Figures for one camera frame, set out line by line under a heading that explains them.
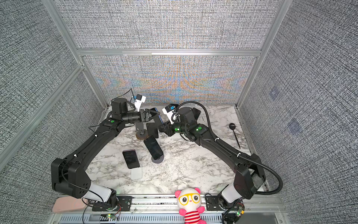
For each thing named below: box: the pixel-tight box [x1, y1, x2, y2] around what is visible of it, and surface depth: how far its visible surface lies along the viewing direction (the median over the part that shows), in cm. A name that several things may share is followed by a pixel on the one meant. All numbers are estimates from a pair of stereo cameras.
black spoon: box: [229, 122, 241, 149], surface depth 108 cm
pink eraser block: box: [52, 196, 88, 213], surface depth 73 cm
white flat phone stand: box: [130, 167, 143, 181], surface depth 85 cm
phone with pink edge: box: [122, 149, 140, 169], surface depth 78 cm
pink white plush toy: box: [174, 187, 207, 224], surface depth 70 cm
